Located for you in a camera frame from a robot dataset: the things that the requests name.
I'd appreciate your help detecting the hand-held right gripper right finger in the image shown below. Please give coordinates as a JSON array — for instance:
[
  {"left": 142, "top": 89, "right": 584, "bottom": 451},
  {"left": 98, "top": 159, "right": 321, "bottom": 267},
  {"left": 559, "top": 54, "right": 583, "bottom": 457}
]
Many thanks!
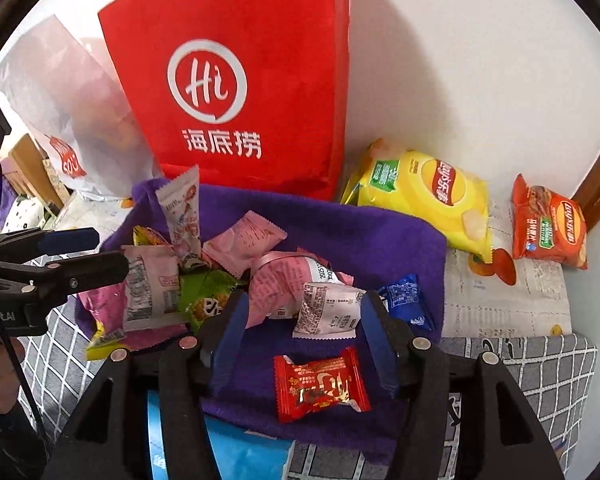
[{"left": 362, "top": 290, "right": 566, "bottom": 480}]

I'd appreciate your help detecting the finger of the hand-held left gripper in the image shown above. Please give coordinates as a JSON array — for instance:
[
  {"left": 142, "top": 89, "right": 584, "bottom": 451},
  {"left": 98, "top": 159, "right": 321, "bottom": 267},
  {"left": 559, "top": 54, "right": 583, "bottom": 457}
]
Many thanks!
[
  {"left": 0, "top": 227, "right": 101, "bottom": 264},
  {"left": 0, "top": 251, "right": 131, "bottom": 296}
]

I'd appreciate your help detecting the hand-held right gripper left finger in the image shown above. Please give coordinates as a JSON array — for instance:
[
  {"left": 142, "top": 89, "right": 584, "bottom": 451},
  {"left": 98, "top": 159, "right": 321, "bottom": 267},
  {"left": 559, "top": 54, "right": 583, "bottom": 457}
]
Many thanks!
[{"left": 42, "top": 290, "right": 251, "bottom": 480}]

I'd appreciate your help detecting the magenta snack packet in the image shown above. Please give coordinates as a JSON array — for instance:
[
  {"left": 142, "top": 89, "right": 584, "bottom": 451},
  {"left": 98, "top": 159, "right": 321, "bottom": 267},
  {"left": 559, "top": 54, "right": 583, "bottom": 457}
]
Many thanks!
[{"left": 77, "top": 282, "right": 189, "bottom": 361}]

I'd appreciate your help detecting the blue snack packet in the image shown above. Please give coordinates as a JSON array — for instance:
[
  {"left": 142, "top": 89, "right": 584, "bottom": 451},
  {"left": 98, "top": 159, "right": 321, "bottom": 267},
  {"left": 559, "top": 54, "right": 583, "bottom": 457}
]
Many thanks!
[{"left": 377, "top": 273, "right": 436, "bottom": 331}]

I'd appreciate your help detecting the green snack packet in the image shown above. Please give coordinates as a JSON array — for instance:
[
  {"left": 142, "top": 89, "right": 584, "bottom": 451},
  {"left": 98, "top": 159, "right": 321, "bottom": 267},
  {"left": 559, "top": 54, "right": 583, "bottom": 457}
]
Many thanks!
[{"left": 177, "top": 268, "right": 241, "bottom": 334}]

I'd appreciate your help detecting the pink white snack packet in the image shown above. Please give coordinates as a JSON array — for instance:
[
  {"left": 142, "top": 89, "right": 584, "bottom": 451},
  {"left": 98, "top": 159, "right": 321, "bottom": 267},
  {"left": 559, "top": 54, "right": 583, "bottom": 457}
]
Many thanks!
[{"left": 121, "top": 244, "right": 181, "bottom": 332}]

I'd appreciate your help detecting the yellow snack packet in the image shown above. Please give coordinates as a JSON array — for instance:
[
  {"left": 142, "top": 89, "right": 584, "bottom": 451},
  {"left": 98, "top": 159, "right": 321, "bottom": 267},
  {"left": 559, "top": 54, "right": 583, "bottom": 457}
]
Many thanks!
[{"left": 131, "top": 224, "right": 174, "bottom": 251}]

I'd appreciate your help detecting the small red snack packet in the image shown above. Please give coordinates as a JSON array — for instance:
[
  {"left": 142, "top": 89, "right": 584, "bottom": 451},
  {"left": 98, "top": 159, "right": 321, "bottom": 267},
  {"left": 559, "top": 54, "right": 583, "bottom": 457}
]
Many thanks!
[{"left": 273, "top": 345, "right": 371, "bottom": 424}]

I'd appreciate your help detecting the pink silver band snack packet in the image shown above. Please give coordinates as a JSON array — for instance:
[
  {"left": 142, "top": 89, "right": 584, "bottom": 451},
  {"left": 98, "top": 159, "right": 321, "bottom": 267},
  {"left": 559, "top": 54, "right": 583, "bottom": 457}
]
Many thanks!
[{"left": 244, "top": 249, "right": 355, "bottom": 329}]

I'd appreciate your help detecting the orange red snack wrapper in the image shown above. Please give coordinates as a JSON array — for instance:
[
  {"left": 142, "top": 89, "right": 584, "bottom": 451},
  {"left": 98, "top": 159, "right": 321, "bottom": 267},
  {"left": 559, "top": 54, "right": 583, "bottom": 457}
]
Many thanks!
[{"left": 154, "top": 164, "right": 204, "bottom": 274}]

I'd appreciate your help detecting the light pink snack packet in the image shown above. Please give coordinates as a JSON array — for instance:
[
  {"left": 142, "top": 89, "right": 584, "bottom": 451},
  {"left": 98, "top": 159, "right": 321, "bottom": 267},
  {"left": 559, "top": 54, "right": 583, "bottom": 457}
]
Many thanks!
[{"left": 201, "top": 209, "right": 289, "bottom": 279}]

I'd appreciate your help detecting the person's left hand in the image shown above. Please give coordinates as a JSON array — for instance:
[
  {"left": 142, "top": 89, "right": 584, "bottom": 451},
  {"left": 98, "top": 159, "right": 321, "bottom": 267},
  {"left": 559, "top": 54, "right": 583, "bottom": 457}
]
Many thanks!
[{"left": 0, "top": 338, "right": 26, "bottom": 411}]

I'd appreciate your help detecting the white polka dot pillow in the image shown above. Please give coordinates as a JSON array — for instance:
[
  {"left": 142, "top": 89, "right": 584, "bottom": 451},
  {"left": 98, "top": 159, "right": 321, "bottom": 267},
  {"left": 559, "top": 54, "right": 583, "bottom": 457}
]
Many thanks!
[{"left": 2, "top": 194, "right": 47, "bottom": 234}]

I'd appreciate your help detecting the patterned hardcover book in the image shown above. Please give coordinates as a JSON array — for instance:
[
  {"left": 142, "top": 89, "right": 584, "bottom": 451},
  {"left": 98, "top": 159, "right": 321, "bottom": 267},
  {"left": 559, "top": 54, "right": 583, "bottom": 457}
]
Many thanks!
[{"left": 42, "top": 157, "right": 69, "bottom": 204}]

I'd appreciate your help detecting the purple plush toy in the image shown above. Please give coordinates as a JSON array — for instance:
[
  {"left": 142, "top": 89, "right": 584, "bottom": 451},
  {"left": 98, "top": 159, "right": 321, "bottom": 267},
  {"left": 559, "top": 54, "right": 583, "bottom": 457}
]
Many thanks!
[{"left": 0, "top": 169, "right": 17, "bottom": 222}]

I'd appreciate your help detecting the wooden headboard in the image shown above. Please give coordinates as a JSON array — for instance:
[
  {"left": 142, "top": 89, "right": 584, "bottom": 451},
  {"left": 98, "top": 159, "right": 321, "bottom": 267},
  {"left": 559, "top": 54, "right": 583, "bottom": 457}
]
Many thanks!
[{"left": 0, "top": 132, "right": 57, "bottom": 212}]

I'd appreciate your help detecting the blue tissue pack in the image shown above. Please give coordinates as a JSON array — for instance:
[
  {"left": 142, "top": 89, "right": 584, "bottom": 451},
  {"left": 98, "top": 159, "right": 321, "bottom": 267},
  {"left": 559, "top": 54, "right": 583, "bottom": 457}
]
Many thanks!
[{"left": 144, "top": 389, "right": 296, "bottom": 480}]

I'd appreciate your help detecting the purple towel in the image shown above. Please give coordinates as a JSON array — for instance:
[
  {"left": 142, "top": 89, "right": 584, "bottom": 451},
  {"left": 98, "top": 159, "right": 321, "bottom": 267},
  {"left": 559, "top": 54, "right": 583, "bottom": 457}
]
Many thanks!
[{"left": 74, "top": 177, "right": 449, "bottom": 466}]

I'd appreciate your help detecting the white plastic shopping bag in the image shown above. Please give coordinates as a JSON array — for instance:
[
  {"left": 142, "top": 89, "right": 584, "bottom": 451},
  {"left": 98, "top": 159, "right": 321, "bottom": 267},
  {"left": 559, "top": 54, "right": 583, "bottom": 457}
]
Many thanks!
[{"left": 0, "top": 13, "right": 164, "bottom": 199}]

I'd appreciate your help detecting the yellow chips bag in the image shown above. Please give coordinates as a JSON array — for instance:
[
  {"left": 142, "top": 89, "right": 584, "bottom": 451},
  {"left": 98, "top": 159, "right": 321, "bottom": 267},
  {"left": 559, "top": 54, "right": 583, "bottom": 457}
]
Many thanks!
[{"left": 339, "top": 137, "right": 496, "bottom": 264}]

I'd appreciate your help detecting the grey checked blanket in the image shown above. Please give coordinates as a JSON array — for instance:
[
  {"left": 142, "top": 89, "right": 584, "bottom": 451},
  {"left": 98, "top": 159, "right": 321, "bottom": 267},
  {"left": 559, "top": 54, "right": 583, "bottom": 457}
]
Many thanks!
[{"left": 17, "top": 304, "right": 599, "bottom": 480}]

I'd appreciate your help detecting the orange chips bag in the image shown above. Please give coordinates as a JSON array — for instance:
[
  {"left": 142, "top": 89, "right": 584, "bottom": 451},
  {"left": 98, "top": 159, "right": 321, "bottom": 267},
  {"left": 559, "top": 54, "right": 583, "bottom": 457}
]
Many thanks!
[{"left": 510, "top": 173, "right": 590, "bottom": 271}]

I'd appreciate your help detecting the red paper bag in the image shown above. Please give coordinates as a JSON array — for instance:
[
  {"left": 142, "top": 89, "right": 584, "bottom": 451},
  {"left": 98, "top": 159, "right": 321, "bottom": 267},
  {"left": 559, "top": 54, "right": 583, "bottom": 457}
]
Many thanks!
[{"left": 97, "top": 0, "right": 354, "bottom": 202}]

